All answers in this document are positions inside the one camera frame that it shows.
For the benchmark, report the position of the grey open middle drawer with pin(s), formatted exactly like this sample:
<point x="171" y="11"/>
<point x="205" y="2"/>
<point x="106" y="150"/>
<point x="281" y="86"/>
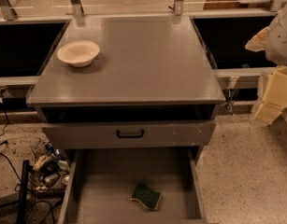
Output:
<point x="102" y="182"/>

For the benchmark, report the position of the wooden box in background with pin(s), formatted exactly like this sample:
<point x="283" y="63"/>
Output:
<point x="230" y="4"/>

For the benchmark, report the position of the black stand post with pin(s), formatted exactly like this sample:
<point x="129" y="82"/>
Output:
<point x="23" y="192"/>

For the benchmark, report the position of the metal rail frame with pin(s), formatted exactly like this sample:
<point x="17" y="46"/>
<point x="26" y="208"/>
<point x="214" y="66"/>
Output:
<point x="31" y="30"/>

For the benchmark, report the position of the grey cabinet with counter top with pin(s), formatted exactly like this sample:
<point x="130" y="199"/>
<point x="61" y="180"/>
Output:
<point x="149" y="69"/>

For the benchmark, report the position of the green and yellow sponge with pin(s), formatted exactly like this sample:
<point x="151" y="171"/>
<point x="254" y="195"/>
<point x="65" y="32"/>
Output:
<point x="146" y="196"/>

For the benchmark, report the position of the cream foam pad on wrist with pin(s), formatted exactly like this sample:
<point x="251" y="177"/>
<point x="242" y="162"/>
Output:
<point x="258" y="41"/>

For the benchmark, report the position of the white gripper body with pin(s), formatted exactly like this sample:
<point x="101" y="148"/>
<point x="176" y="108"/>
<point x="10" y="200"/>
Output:
<point x="280" y="39"/>

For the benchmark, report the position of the black drawer handle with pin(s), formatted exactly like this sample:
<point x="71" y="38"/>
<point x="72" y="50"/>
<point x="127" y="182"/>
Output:
<point x="123" y="135"/>

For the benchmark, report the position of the grey closed top drawer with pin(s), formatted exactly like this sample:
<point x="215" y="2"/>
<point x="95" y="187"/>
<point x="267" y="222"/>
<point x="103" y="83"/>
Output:
<point x="103" y="134"/>

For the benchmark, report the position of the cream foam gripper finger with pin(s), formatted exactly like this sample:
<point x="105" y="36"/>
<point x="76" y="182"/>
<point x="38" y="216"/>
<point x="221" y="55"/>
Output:
<point x="272" y="97"/>

